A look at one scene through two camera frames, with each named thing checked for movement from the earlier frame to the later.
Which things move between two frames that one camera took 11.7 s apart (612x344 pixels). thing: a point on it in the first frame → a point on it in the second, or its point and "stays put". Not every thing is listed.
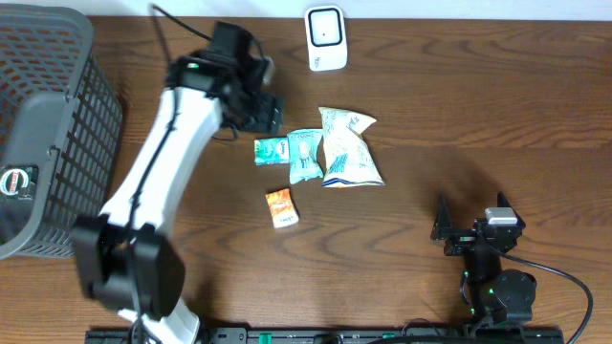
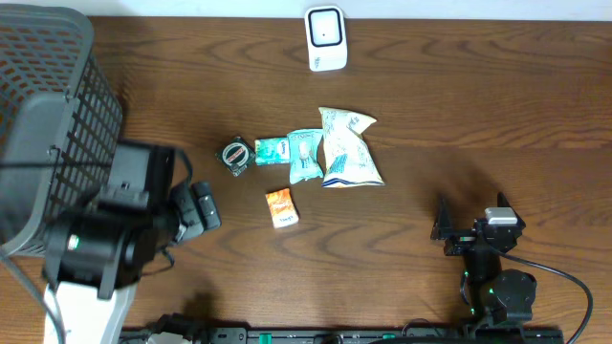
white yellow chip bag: x=346 y=159 stays put
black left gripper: x=266 y=116 → x=192 y=210
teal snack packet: x=272 y=150 stays put
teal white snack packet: x=304 y=161 stays put
